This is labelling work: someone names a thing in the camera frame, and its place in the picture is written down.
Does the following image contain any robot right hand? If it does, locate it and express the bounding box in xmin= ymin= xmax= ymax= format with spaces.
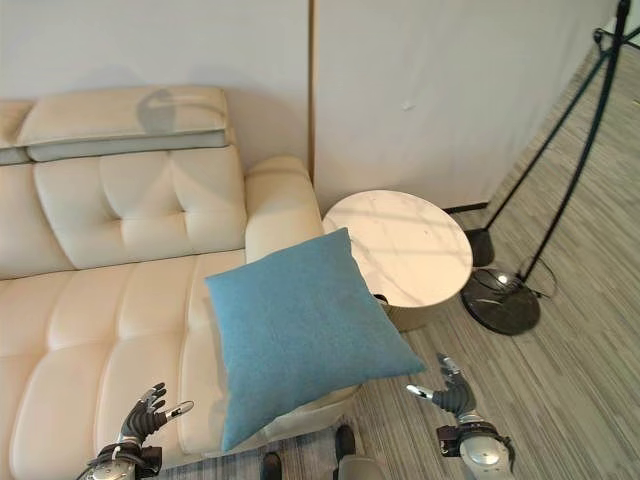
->
xmin=405 ymin=353 xmax=473 ymax=416

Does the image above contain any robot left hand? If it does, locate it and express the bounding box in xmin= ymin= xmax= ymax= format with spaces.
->
xmin=117 ymin=382 xmax=195 ymax=445

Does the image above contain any cream leather sofa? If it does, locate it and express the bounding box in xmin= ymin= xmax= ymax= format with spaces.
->
xmin=0 ymin=85 xmax=362 ymax=469

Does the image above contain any black floor lamp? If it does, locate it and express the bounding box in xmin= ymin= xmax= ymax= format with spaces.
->
xmin=460 ymin=0 xmax=633 ymax=334

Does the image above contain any robot dark foot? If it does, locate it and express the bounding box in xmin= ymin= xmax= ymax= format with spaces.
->
xmin=333 ymin=423 xmax=357 ymax=464
xmin=260 ymin=451 xmax=284 ymax=480

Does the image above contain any robot silver leg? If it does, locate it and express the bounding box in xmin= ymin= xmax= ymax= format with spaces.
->
xmin=337 ymin=441 xmax=385 ymax=480

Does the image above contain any round white marble side table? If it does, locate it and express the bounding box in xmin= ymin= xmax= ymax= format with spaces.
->
xmin=321 ymin=188 xmax=474 ymax=332

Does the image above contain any blue square cushion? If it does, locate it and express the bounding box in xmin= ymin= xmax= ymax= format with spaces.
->
xmin=204 ymin=227 xmax=427 ymax=440

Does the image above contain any black tripod stand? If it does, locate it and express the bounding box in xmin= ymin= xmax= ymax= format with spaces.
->
xmin=464 ymin=27 xmax=632 ymax=267

